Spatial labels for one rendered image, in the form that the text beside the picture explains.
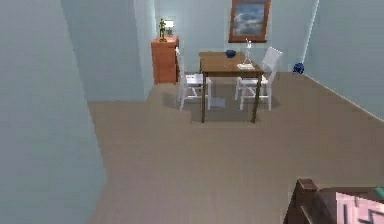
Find brown framed cloud picture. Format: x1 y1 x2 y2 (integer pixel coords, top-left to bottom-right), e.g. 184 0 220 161
228 0 272 44

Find pink patterned bed cover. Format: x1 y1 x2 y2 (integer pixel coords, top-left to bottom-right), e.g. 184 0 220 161
335 191 384 224

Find white wooden chair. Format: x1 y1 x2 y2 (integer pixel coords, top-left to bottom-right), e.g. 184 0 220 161
234 46 284 112
175 46 213 112

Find dark brown bed frame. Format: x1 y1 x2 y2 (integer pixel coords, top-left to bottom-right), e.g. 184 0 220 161
282 177 384 224

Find brown wooden table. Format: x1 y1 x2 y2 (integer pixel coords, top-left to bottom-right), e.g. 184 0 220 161
198 50 265 124

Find green figurine statue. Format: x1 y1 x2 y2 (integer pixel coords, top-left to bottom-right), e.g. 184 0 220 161
158 18 168 43

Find orange wooden chest of drawers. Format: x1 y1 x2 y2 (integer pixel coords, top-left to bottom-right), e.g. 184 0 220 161
150 35 180 85

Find clear glass flask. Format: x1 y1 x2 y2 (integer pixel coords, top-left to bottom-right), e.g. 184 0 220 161
242 37 254 66

